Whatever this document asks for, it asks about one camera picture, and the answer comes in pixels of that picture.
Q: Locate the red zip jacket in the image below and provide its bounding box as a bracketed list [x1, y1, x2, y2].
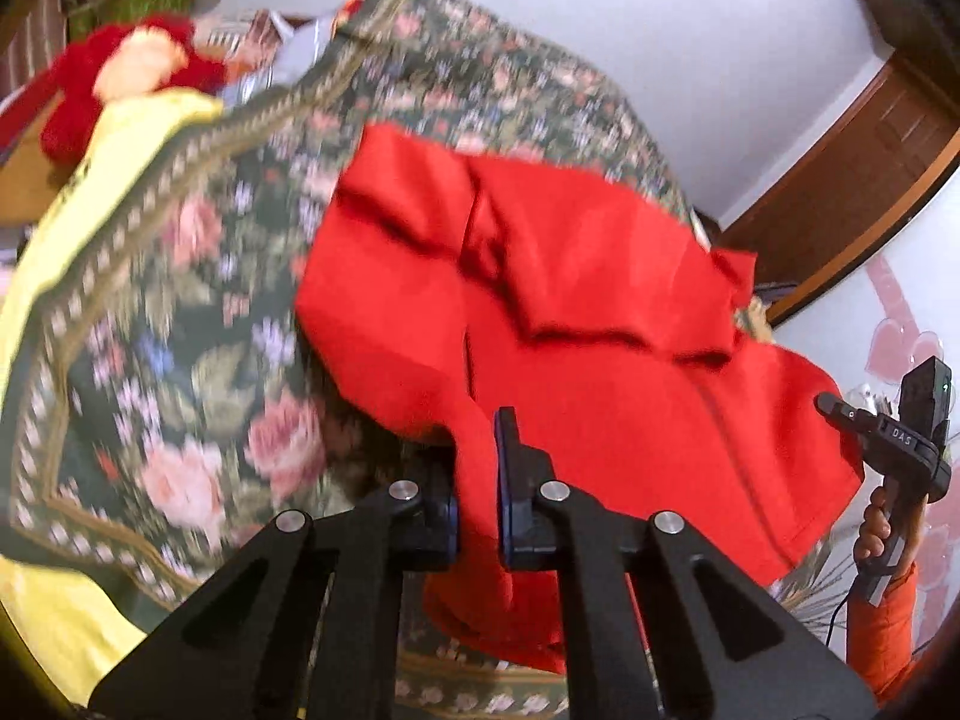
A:
[295, 124, 864, 671]

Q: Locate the yellow garment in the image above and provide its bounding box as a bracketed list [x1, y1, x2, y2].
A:
[2, 88, 223, 706]

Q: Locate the brown wooden door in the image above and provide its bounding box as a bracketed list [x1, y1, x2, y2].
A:
[721, 54, 958, 327]

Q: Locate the pink striped curtain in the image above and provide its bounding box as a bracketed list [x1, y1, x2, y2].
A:
[0, 0, 67, 98]

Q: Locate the patterned light blue cloth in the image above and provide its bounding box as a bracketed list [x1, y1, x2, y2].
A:
[194, 8, 348, 109]

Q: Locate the green floral bedspread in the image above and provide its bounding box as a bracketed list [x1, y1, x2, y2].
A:
[2, 0, 703, 718]

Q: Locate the orange sleeved right forearm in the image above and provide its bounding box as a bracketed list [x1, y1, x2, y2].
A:
[846, 564, 918, 706]

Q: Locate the right hand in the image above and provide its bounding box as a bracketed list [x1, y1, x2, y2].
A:
[853, 486, 928, 582]

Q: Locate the green fabric storage box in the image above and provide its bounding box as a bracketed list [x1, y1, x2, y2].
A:
[65, 0, 194, 44]

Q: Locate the red plush toy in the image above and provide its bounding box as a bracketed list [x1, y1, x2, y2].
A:
[2, 15, 228, 167]

